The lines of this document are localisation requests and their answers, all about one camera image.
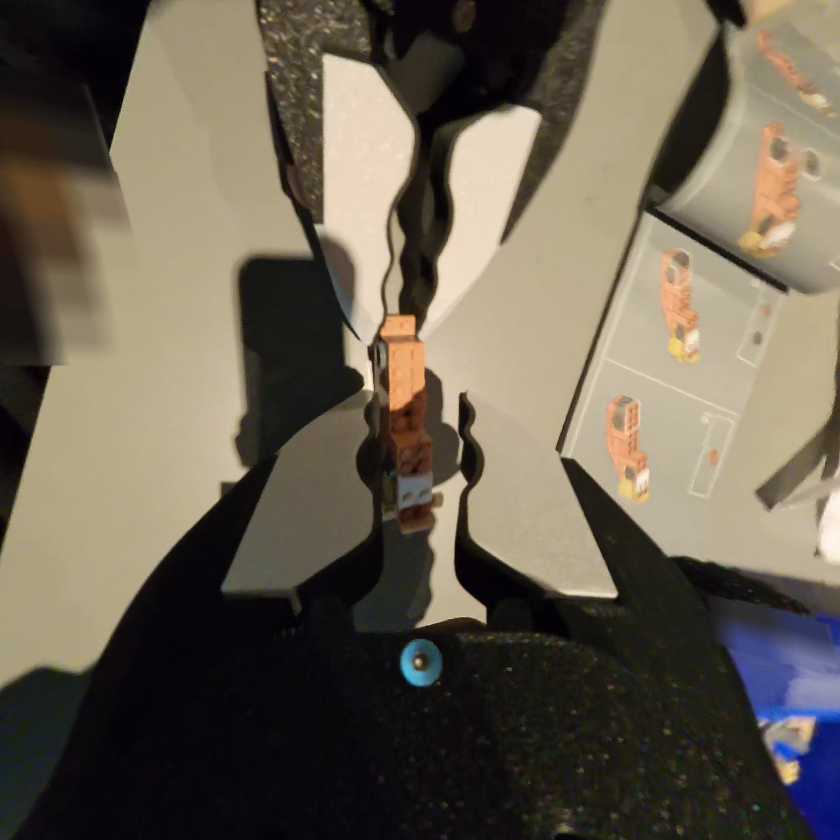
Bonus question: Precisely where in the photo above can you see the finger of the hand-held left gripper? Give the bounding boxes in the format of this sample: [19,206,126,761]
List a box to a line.
[310,54,423,343]
[402,105,544,328]

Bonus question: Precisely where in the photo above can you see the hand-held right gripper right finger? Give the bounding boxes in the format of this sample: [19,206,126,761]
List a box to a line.
[454,392,622,613]

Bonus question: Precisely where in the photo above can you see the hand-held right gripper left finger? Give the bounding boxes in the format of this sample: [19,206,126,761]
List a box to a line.
[220,390,387,616]

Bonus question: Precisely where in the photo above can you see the orange toy brick model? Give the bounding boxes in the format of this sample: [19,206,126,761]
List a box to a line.
[367,315,447,536]

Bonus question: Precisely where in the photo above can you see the large blue plastic bin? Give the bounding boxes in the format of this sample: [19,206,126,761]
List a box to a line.
[715,600,840,840]

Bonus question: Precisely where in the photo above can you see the grey desk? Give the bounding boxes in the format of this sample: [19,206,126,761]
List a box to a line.
[0,0,840,834]

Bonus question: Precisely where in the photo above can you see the grey instruction booklet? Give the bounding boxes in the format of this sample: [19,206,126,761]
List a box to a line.
[556,20,840,568]

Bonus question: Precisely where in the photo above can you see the loose small toy bricks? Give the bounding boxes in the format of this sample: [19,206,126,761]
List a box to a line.
[760,714,819,786]

